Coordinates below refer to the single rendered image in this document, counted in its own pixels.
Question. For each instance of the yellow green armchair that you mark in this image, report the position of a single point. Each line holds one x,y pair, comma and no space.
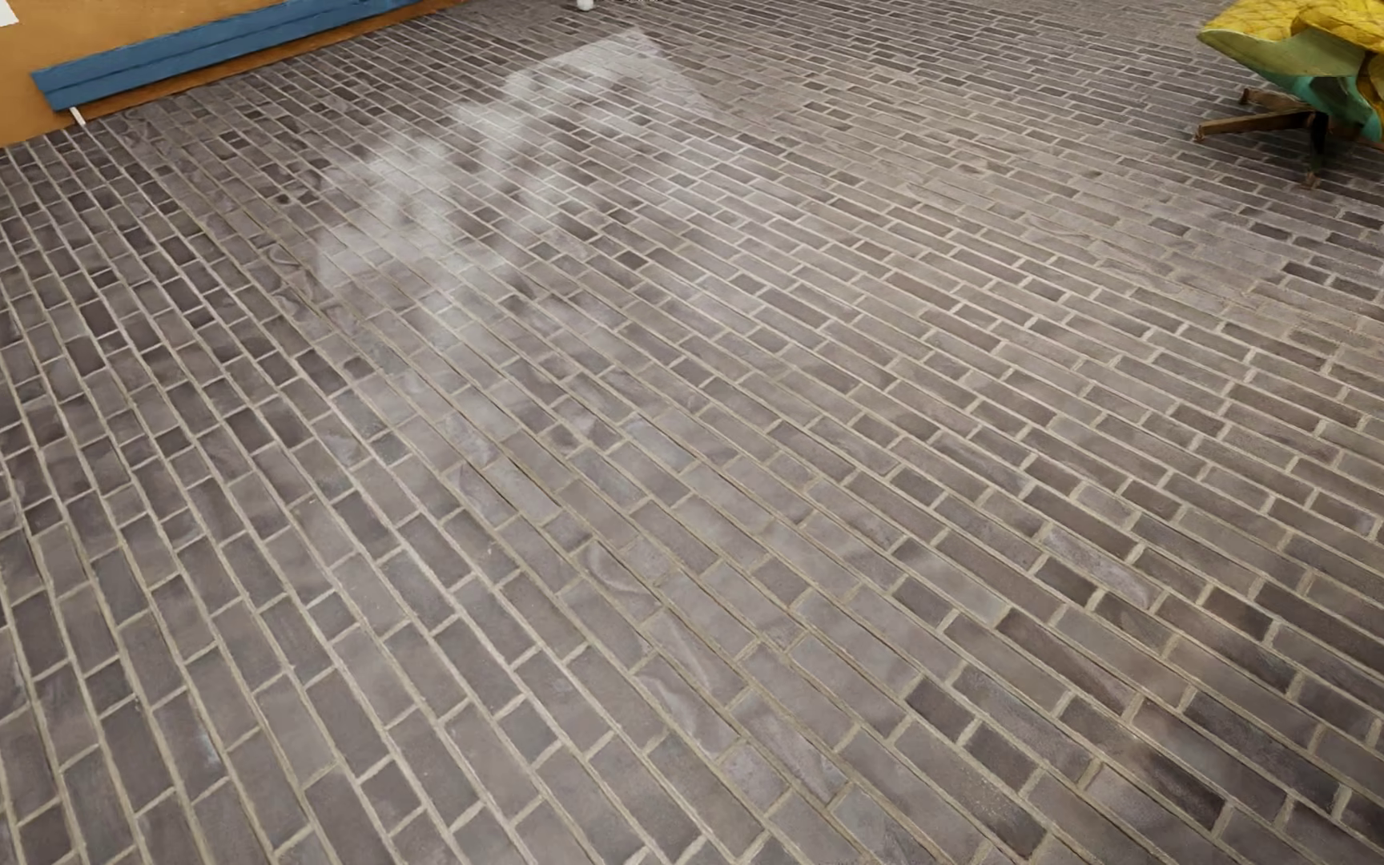
1329,48

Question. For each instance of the blue baseboard panel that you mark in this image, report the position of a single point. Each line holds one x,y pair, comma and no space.
199,48

